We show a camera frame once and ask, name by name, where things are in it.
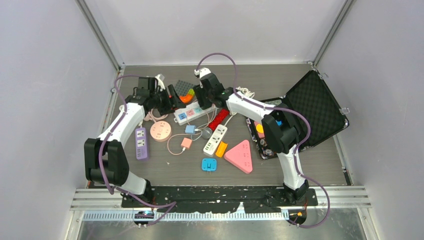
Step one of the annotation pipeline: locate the black poker chip case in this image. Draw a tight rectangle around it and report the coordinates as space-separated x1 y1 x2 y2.
261 70 350 152

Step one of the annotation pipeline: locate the small white power strip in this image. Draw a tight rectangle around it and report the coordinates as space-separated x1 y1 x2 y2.
203 124 228 157

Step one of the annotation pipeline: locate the yellow curved block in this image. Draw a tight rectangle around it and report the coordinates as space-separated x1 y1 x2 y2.
215 141 228 158

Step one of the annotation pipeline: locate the pink triangular socket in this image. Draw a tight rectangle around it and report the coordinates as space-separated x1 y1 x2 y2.
224 139 253 174

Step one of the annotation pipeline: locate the purple cable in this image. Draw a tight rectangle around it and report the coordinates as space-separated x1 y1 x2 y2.
97 74 178 216
195 52 332 230

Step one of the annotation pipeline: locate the purple power strip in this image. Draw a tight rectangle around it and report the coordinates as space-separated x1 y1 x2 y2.
134 127 150 161

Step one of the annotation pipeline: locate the blue plug adapter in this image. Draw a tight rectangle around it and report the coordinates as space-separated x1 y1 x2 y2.
201 158 218 172

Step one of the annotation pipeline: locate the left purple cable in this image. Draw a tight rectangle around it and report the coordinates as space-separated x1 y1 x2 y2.
97 74 178 216

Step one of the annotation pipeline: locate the orange curved block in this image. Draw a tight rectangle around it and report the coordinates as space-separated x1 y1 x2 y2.
179 88 195 104

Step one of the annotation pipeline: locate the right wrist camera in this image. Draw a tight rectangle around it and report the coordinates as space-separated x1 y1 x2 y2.
194 67 212 79

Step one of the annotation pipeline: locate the pink charger plug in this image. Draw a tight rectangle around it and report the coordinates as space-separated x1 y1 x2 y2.
180 137 193 150

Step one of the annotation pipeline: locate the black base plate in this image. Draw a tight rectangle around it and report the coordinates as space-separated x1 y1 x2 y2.
145 185 319 215

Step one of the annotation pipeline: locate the white bundled cord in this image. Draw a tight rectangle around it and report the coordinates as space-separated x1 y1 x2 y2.
223 86 256 128

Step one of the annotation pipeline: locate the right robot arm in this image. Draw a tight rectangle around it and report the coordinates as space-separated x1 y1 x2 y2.
194 68 309 205

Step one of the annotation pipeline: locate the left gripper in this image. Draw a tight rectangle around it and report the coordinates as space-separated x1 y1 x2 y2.
150 85 185 116

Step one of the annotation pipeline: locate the red glitter microphone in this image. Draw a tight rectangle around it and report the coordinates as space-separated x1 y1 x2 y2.
201 108 230 139

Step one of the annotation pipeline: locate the light blue charger plug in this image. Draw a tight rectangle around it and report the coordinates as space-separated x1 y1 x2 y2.
184 125 202 135

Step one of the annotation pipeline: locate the white multicolour power strip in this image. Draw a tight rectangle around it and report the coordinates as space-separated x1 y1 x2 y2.
173 101 215 126

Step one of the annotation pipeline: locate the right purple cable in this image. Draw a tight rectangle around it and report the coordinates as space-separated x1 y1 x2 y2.
195 52 332 230

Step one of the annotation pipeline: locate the grey building baseplate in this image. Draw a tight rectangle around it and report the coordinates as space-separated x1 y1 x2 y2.
174 80 195 96

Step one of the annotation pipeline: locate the pink round socket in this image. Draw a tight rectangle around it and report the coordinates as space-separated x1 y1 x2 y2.
149 120 172 142

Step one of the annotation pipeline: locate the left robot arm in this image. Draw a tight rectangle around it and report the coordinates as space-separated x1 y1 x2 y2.
83 74 185 207

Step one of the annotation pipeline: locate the pink coiled cord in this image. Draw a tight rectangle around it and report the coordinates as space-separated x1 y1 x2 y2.
144 109 170 123

